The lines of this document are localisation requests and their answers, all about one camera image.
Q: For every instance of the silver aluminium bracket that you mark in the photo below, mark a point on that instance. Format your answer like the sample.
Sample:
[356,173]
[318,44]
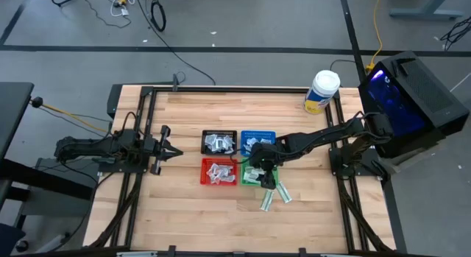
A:
[138,254]

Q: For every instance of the grey stand base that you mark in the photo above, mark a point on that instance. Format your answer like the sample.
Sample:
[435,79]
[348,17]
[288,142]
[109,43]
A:
[66,187]

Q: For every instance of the green printed bandage wrapper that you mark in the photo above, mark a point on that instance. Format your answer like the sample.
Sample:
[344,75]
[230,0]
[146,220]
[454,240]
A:
[260,172]
[267,200]
[252,169]

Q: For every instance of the red plastic basket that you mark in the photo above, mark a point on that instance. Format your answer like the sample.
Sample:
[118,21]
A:
[204,161]

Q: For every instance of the black plastic basket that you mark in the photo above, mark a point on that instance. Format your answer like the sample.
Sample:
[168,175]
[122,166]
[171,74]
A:
[219,132]

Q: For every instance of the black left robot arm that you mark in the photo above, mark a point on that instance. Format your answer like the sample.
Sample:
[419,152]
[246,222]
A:
[92,146]

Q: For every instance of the white packets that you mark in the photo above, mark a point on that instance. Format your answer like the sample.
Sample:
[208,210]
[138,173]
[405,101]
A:
[283,191]
[223,168]

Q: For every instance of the grey desk leg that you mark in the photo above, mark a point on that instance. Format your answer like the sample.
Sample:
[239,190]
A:
[427,13]

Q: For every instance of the dark blue chair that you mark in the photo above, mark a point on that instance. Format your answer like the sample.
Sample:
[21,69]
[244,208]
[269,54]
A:
[9,238]

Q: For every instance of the disinfecting wipes canister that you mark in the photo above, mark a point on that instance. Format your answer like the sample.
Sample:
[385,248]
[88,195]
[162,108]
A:
[325,84]

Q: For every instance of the black table clamp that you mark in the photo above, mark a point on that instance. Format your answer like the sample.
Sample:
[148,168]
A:
[302,252]
[175,82]
[171,250]

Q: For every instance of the black computer tower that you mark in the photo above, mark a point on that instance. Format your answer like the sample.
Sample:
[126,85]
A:
[434,87]

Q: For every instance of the white table leg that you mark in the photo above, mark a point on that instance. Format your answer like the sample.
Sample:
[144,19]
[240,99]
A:
[53,244]

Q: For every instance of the white antiseptic towelette packet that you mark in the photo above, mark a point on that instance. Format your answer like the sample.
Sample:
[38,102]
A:
[231,151]

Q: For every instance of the black desk beam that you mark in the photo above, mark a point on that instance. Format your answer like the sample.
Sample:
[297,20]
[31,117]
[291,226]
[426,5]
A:
[44,179]

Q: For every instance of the white bandage wrapper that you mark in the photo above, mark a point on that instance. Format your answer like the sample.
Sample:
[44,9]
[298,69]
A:
[254,175]
[251,180]

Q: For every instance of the small white red-print packet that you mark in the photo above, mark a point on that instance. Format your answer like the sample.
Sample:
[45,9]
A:
[212,168]
[215,178]
[228,177]

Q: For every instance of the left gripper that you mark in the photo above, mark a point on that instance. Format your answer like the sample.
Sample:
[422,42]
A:
[160,150]

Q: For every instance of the yellow rod with black knob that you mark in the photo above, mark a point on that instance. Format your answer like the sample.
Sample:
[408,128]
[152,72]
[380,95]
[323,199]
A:
[36,101]

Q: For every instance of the green plastic basket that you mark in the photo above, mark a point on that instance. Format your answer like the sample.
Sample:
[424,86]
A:
[243,165]

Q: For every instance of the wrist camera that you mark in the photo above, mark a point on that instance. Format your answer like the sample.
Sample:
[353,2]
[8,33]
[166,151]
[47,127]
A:
[258,152]
[149,144]

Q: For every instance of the blue plastic basket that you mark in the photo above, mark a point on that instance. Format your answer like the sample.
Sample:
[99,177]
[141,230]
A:
[257,133]

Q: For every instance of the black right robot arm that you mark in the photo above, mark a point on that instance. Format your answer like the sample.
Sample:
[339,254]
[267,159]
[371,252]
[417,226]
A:
[324,137]

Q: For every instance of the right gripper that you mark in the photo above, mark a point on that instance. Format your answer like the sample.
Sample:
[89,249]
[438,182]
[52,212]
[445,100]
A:
[274,157]

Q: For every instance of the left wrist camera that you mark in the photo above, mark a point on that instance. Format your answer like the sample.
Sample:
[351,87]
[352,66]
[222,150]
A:
[149,144]

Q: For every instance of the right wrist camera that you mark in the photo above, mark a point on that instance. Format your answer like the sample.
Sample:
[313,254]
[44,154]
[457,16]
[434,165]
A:
[258,152]

